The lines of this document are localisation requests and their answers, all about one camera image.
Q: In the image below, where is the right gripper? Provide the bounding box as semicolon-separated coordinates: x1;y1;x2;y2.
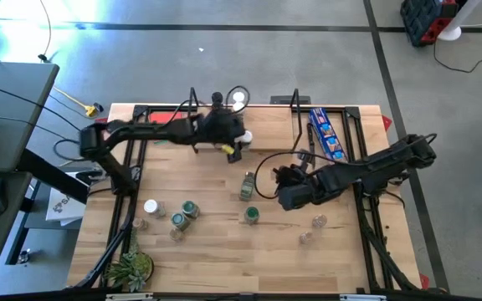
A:
273;163;315;212

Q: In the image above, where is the green-cap spice jar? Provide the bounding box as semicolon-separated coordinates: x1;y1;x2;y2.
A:
171;212;192;232
244;206;261;226
239;171;256;202
181;200;202;221

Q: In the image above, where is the black kitchen knife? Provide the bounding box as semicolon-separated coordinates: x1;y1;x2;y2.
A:
297;122;319;169

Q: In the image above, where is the blue plastic wrap box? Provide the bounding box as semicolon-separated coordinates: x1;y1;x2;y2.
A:
307;107;349;163

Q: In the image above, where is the orange-red paper pad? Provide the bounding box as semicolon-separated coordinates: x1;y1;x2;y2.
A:
148;110;183;125

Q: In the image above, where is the potted succulent plant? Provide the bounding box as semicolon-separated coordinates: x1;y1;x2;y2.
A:
104;238;156;293

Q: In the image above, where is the white printed paper sheet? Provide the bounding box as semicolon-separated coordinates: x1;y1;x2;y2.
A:
44;170;88;227

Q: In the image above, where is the black and red tool crate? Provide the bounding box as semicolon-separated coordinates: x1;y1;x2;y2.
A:
399;0;460;48

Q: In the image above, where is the dark grey desk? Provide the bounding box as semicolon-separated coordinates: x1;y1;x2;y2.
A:
0;60;92;286

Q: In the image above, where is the white tower device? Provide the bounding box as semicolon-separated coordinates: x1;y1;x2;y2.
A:
436;0;482;43

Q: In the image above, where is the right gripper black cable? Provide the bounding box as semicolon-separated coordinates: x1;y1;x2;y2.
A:
253;150;321;201

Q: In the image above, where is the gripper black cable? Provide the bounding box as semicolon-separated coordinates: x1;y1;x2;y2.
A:
223;84;251;110
253;150;321;201

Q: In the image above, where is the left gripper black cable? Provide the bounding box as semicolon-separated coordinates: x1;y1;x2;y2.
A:
223;84;251;110

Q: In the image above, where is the yellow power cord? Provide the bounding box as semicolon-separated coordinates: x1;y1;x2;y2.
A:
52;85;100;119

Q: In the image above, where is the silver aluminium bracket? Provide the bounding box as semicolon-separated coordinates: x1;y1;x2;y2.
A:
339;293;387;301
105;292;155;301

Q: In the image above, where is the black desk cable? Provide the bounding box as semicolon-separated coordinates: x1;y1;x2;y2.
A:
0;79;96;140

